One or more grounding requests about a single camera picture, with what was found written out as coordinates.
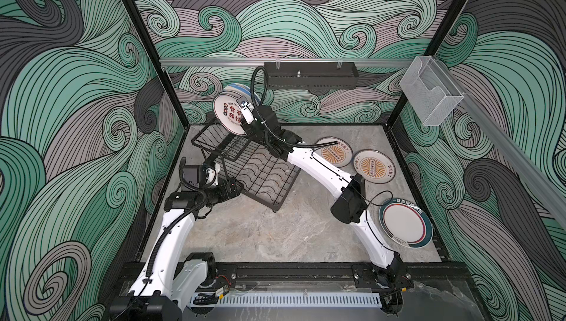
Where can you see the black corner frame post left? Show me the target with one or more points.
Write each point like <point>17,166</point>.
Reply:
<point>139,26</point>

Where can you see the aluminium rail wall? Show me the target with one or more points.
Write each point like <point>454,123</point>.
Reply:
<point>519,126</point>
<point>249,62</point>

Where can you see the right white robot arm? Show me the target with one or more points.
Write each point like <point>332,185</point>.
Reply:
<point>351,207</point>

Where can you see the aluminium rail back wall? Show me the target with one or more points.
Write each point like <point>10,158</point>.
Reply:
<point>249,62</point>

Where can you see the right sunburst pattern plate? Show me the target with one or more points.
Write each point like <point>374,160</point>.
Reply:
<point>374,166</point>

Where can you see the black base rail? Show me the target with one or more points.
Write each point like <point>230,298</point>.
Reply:
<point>360,275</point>

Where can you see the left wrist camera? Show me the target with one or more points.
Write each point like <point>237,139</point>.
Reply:
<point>198,176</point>

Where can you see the white plate green ring motif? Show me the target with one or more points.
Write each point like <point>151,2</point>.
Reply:
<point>230,90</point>

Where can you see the white plate teal red rim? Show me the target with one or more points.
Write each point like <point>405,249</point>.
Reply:
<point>406,223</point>

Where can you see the aluminium rail right wall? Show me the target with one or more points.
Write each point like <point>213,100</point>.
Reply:
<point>519,126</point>

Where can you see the white plate red characters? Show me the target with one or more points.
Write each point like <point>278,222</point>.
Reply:
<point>229,114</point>

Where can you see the black hanging wall tray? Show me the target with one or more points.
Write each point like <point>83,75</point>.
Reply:
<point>312,76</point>

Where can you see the clear plastic wall bin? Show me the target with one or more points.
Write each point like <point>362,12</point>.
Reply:
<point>431,89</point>

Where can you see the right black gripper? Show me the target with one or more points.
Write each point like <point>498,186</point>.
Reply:
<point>251,128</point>

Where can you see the black corner frame post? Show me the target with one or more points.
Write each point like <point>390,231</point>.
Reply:
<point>139,26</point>
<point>446,25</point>

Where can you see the black corner frame post right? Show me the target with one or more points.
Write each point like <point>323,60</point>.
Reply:
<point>446,25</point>

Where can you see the black dish rack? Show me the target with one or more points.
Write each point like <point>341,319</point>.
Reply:
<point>266,179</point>

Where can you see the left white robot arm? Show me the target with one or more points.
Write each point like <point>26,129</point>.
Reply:
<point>159,293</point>

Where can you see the blue striped plate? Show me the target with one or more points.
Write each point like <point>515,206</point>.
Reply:
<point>245,90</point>

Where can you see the left sunburst pattern plate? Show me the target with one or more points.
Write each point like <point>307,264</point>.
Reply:
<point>340,154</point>

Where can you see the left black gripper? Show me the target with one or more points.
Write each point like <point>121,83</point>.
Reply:
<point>225,194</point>

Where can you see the white slotted cable duct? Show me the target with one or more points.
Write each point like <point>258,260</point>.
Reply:
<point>296,299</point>

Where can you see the sunburst pattern plate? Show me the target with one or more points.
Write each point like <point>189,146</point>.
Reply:
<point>374,166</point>
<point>340,154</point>

